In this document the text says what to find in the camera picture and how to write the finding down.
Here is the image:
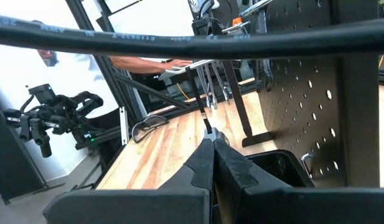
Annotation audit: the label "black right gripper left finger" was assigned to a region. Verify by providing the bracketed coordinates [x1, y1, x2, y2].
[42, 138, 215, 224]

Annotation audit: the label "black tape measure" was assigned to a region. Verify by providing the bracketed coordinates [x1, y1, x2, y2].
[184, 65, 230, 146]

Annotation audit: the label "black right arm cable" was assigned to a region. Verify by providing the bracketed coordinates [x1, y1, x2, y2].
[0, 14, 384, 60]

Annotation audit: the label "person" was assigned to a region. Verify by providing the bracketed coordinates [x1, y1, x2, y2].
[35, 48, 193, 75]

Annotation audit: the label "silver double prong peg hook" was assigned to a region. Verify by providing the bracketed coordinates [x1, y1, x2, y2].
[222, 21, 252, 34]
[164, 58, 216, 75]

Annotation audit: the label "yellow cable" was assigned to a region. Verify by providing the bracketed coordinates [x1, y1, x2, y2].
[176, 82, 192, 101]

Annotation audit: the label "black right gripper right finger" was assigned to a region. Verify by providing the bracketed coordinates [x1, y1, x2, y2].
[213, 138, 384, 224]

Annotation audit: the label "clear safety glasses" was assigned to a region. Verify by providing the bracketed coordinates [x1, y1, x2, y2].
[131, 114, 170, 144]

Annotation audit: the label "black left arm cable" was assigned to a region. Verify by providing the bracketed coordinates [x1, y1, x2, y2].
[19, 94, 36, 114]

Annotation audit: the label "black plastic bin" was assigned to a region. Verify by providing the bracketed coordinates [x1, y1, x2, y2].
[246, 149, 316, 189]

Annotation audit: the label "black metal pegboard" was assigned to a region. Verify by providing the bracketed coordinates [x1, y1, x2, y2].
[238, 0, 381, 188]

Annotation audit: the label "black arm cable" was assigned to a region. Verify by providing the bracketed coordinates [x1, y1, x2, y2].
[19, 94, 36, 114]
[0, 14, 384, 60]

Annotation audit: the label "silver loop peg hook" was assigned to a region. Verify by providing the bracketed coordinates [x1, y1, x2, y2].
[239, 0, 274, 18]

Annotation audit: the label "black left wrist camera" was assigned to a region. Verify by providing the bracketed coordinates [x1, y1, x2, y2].
[27, 83, 57, 106]

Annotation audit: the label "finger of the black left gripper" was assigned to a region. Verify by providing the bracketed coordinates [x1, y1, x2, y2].
[19, 115, 32, 143]
[30, 121, 53, 159]

